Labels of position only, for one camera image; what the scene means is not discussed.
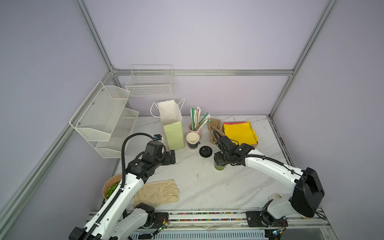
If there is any green paper coffee cup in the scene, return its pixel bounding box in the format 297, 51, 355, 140
214, 162, 226, 171

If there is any black plastic cup lid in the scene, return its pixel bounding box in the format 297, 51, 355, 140
199, 146, 213, 158

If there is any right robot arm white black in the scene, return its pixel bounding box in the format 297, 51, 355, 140
213, 130, 326, 227

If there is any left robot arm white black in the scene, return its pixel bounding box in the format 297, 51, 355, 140
69, 141, 176, 240

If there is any black paper coffee cup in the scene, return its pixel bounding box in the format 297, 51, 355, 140
186, 132, 200, 150

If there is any green paper takeout bag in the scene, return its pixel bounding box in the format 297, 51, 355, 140
150, 98, 185, 150

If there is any yellow napkin stack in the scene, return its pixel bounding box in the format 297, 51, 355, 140
223, 122, 259, 148

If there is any pink straw holder cup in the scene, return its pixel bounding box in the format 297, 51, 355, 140
189, 123, 202, 137

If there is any cream leather work glove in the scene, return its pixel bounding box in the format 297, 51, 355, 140
134, 180, 180, 207

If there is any white mesh shelf lower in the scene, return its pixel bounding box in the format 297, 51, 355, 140
95, 108, 139, 159

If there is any white mesh shelf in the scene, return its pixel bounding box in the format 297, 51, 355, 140
95, 108, 139, 159
69, 82, 130, 142

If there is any white wrapped straw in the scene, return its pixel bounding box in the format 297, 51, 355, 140
194, 107, 201, 131

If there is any green wrapped straw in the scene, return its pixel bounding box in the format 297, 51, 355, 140
191, 108, 195, 131

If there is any brown bowl with green bits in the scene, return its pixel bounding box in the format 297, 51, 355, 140
103, 174, 122, 200

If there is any white cloth glove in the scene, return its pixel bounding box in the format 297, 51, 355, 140
268, 193, 292, 201

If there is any white mesh shelf upper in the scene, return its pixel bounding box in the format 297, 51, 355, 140
69, 82, 130, 142

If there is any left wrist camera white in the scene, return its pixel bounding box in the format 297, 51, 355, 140
153, 134, 163, 141

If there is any aluminium mounting rail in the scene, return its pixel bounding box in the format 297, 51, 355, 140
79, 207, 331, 233

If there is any white wire basket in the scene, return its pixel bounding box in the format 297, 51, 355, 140
126, 65, 174, 97

